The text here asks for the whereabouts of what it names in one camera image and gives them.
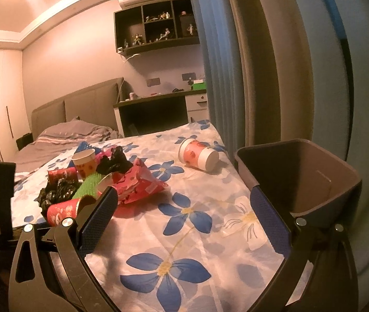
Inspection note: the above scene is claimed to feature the black nightstand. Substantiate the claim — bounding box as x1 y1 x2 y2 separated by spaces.
16 133 34 152

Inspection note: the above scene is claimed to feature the white drawer cabinet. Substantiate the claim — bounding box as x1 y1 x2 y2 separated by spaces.
186 94 208 122

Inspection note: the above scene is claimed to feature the blue floral blanket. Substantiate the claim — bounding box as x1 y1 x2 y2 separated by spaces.
0 120 305 312

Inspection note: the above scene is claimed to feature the blue curtain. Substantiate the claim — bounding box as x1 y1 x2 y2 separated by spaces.
184 0 248 160

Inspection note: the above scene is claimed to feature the pink apple print paper cup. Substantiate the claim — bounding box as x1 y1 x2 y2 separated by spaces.
178 138 220 172

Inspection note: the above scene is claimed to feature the red paper cup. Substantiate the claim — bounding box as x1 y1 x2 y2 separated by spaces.
46 195 97 227
47 167 78 184

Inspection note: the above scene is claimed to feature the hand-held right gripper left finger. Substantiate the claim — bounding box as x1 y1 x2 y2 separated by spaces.
8 186 120 312

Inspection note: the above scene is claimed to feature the blue foam net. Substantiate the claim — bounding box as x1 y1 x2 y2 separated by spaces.
77 141 102 153

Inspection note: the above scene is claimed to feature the grey padded headboard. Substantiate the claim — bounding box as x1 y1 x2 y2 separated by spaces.
31 77 125 140

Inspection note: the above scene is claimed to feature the white cable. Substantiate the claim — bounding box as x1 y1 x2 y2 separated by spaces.
121 52 143 63

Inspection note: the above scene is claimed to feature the grey curtain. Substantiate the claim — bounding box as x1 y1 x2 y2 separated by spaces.
222 0 369 300

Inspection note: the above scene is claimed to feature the grey trash bin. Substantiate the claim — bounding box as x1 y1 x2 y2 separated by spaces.
235 139 363 228

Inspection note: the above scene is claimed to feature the dark wall shelf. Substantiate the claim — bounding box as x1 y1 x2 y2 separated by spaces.
114 0 200 56

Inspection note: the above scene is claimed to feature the black plastic bag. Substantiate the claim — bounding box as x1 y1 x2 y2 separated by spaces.
96 146 133 174
38 179 81 217

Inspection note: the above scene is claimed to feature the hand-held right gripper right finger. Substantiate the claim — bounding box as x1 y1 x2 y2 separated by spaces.
250 187 360 312

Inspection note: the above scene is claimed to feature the orange paper cup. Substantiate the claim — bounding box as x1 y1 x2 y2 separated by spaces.
71 148 97 179

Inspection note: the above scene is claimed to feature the group of shelf figurines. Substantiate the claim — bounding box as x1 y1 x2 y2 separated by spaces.
122 11 198 48

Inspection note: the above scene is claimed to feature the dark wooden desk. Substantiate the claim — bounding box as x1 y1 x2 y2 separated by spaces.
113 89 208 137

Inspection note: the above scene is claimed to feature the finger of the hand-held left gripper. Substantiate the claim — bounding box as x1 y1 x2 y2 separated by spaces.
0 161 16 235

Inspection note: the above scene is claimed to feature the red plastic wrapper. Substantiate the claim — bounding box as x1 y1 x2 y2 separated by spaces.
106 158 169 206

